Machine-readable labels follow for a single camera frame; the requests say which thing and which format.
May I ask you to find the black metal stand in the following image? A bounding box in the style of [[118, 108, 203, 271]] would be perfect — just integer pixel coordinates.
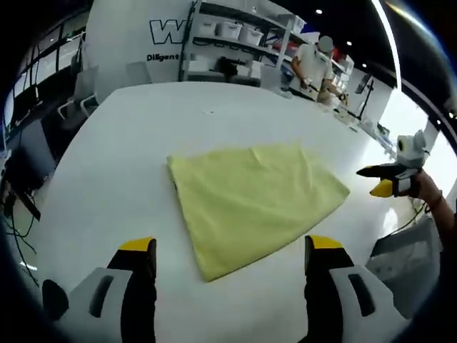
[[0, 149, 42, 222]]

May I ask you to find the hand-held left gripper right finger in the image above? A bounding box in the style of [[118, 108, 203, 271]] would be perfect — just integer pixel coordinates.
[[303, 234, 411, 343]]

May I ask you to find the black device on shelf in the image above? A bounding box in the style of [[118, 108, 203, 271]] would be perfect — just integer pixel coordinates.
[[218, 58, 239, 79]]

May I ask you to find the black tripod stand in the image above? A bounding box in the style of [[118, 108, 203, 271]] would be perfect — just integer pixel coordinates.
[[354, 72, 376, 119]]

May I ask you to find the thin wrist bracelet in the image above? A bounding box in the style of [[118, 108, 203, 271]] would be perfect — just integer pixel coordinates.
[[426, 190, 444, 212]]

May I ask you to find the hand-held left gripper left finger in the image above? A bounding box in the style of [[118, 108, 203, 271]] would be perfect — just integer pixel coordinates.
[[59, 236, 157, 343]]

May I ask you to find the grey chair by shelf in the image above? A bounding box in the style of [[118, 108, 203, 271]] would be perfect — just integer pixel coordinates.
[[260, 65, 282, 89]]

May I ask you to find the white metal shelving unit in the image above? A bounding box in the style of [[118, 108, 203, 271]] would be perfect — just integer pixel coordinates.
[[179, 0, 305, 87]]

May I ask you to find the yellow blue grey garment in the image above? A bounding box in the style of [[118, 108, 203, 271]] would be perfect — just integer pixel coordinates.
[[166, 141, 351, 284]]

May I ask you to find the white frame office chair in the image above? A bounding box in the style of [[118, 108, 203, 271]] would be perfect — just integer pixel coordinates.
[[56, 65, 100, 121]]

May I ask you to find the grey chair backrest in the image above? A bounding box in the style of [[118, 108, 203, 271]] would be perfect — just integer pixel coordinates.
[[126, 61, 150, 86]]

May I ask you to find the white storage bin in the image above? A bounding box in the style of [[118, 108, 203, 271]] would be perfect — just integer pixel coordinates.
[[217, 22, 241, 40], [197, 21, 217, 37], [240, 26, 265, 46]]

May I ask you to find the person's right hand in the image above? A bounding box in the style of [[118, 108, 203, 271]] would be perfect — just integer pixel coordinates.
[[408, 170, 444, 209]]

